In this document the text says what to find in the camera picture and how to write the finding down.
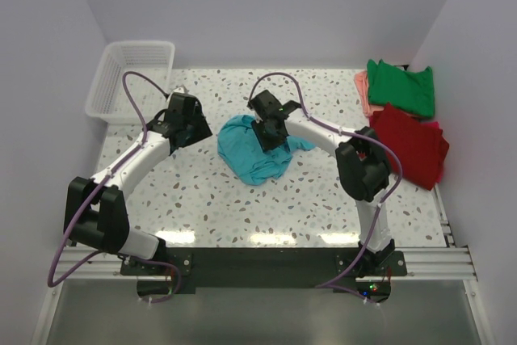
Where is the turquoise t shirt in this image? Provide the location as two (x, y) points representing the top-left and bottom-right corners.
(217, 115), (315, 186)

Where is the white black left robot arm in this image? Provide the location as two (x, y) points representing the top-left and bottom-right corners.
(64, 92), (212, 274)

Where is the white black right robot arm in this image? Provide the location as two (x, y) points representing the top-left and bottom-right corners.
(248, 90), (394, 275)

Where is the white plastic basket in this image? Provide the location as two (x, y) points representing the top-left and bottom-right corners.
(85, 40), (175, 124)

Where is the pink folded t shirt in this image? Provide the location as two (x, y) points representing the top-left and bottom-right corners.
(354, 70), (384, 117)

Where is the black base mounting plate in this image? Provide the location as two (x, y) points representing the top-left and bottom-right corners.
(120, 246), (408, 302)

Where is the green folded t shirt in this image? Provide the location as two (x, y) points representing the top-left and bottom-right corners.
(367, 59), (435, 118)

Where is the red folded t shirt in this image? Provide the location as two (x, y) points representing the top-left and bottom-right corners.
(369, 105), (436, 191)

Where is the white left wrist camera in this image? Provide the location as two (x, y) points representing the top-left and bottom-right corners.
(170, 85), (189, 98)

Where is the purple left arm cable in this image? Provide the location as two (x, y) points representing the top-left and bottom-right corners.
(46, 71), (183, 305)

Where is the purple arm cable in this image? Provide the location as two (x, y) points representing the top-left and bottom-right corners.
(250, 72), (405, 301)
(46, 71), (183, 305)

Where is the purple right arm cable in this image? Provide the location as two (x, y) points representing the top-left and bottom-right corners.
(250, 72), (405, 301)

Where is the aluminium front rail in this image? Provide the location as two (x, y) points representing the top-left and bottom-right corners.
(49, 245), (479, 281)

